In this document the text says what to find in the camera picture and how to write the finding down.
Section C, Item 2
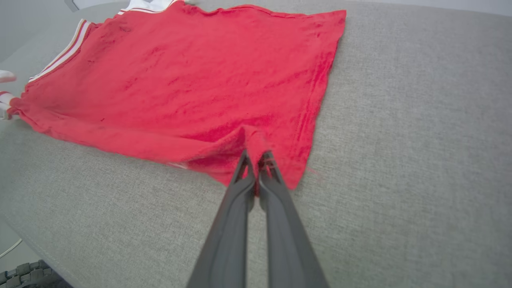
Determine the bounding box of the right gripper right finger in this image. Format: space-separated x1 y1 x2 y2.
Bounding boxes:
258 151 330 288

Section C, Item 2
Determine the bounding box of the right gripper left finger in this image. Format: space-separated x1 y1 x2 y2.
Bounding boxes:
187 150 256 288

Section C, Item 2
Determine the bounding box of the red white sports shirt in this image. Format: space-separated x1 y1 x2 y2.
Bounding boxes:
0 0 347 191

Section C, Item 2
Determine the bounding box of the grey fabric sofa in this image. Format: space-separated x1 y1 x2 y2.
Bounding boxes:
0 0 512 288

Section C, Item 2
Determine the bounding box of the black treaded wheel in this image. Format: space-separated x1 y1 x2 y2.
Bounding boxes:
0 260 73 288

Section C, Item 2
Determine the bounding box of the thin white floor cable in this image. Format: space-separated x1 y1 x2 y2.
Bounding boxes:
0 238 23 259

